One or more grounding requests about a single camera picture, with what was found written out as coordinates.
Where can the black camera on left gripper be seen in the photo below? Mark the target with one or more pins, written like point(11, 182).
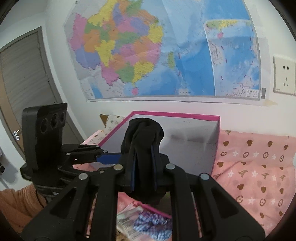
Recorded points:
point(42, 128)

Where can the orange sleeved left forearm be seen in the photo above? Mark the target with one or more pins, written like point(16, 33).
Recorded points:
point(20, 207)

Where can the colourful wall map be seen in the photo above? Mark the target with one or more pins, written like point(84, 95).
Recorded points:
point(177, 50)

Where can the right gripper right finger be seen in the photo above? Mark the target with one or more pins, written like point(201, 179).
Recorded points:
point(201, 208)

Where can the pink patterned bed sheet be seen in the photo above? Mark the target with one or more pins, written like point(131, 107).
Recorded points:
point(258, 171)

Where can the pink-rimmed white storage box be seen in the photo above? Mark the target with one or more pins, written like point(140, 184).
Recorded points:
point(190, 140)

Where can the black sock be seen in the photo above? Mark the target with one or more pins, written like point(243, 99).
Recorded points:
point(142, 161)

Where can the white patterned pillow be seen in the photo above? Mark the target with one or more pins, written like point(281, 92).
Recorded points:
point(110, 122)

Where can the white wall socket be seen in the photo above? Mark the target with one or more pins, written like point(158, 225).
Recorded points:
point(284, 75)

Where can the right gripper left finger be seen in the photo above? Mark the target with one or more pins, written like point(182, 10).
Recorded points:
point(92, 218)

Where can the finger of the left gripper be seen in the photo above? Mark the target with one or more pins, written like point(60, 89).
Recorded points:
point(108, 158)
point(66, 174)

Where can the grey wooden door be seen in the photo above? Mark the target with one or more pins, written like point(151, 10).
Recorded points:
point(26, 81)

